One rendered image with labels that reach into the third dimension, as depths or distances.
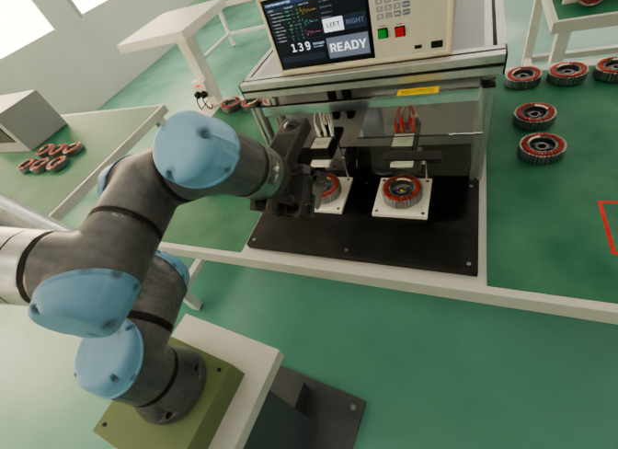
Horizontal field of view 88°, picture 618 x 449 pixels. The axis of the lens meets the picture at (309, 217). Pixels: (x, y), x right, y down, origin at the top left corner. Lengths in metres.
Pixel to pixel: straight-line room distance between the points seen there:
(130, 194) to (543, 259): 0.83
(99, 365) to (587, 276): 0.95
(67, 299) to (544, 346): 1.57
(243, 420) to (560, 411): 1.14
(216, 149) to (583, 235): 0.85
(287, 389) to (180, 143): 1.38
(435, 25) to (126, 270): 0.75
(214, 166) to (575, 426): 1.47
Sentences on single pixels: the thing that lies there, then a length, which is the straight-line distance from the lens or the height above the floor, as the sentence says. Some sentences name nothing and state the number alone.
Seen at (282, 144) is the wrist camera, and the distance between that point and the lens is 0.50.
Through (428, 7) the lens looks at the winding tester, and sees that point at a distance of 0.84.
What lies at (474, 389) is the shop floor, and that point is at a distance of 1.54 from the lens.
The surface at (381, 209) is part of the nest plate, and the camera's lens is 0.94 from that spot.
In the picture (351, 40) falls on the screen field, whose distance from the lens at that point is 0.88.
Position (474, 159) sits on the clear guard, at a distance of 0.69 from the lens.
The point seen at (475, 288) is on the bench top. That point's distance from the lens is 0.84.
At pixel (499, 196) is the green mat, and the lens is 1.02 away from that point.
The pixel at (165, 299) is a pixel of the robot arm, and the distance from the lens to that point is 0.69.
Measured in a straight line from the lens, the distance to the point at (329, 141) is 1.00.
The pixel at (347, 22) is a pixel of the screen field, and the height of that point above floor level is 1.22.
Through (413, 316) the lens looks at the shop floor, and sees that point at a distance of 1.62.
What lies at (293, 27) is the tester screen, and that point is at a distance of 0.92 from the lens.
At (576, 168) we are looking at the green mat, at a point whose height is 0.75.
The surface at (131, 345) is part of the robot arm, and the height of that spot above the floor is 1.05.
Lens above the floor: 1.48
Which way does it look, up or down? 45 degrees down
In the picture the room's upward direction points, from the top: 23 degrees counter-clockwise
